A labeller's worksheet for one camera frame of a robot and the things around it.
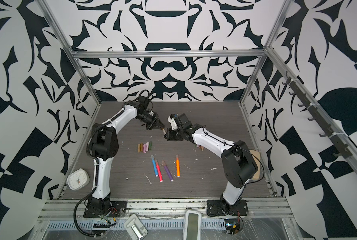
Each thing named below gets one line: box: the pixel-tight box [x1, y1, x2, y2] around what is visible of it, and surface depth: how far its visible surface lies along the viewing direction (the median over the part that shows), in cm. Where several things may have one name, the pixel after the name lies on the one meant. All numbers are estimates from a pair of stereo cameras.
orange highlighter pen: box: [176, 154, 181, 178], surface depth 89 cm
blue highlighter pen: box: [151, 155, 159, 177], surface depth 89 cm
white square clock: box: [67, 168, 90, 191], surface depth 82 cm
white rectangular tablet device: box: [183, 210, 202, 240], surface depth 68 cm
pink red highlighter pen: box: [155, 159, 164, 183], surface depth 88 cm
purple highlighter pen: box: [161, 160, 174, 182], surface depth 87 cm
